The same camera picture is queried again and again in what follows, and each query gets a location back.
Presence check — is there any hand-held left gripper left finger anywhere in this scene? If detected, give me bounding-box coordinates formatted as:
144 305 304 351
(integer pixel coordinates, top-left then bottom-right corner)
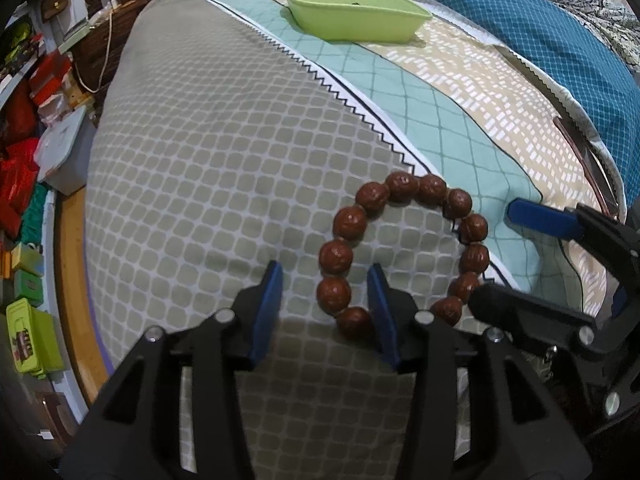
60 260 284 480

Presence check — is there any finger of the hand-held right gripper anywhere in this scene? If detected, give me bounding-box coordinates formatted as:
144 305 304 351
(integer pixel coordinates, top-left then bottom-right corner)
505 198 640 281
469 282 602 357

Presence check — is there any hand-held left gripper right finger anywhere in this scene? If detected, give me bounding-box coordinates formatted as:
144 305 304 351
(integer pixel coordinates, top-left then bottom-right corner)
367 262 596 480

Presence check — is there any brown wooden bead bracelet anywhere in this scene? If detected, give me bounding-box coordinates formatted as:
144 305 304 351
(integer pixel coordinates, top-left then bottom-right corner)
316 171 491 343

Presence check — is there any green plastic tray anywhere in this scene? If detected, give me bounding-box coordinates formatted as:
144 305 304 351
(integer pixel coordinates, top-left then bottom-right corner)
278 0 433 45

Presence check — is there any patterned bed sheet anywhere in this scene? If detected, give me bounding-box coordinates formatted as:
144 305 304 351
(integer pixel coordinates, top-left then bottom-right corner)
82 0 626 480

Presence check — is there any blue blanket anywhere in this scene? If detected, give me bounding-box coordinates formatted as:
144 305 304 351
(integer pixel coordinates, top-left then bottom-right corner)
310 0 640 206

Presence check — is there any grey black patterned cloth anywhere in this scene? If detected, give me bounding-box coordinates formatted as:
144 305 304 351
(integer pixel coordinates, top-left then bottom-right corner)
530 0 640 73

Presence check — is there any lime green printed box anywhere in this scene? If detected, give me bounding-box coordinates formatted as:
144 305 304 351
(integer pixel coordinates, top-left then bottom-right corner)
6 297 65 376

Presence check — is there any small green box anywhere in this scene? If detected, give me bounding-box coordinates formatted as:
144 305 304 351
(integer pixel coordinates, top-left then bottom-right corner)
10 242 46 306

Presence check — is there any green mesh bag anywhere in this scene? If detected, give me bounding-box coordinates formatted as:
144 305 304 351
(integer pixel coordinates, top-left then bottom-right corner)
20 182 48 246

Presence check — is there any grey plastic storage box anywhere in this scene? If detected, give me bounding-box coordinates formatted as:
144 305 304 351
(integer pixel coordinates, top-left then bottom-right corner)
34 105 97 196

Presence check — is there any red plastic bag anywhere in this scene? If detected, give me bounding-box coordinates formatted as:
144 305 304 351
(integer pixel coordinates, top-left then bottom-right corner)
0 137 41 231

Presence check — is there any red box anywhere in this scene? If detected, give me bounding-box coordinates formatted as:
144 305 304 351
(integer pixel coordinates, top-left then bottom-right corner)
27 55 73 106

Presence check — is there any brown bag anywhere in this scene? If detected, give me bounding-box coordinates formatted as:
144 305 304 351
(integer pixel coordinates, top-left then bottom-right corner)
40 0 71 23

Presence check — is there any dark cable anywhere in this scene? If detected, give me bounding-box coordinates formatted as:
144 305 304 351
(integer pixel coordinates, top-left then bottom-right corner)
554 116 626 221

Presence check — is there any wooden bed frame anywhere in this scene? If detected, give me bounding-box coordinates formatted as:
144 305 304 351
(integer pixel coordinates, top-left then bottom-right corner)
55 187 108 403

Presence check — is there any beige cord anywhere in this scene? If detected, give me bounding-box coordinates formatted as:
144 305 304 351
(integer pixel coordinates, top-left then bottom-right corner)
75 0 151 93

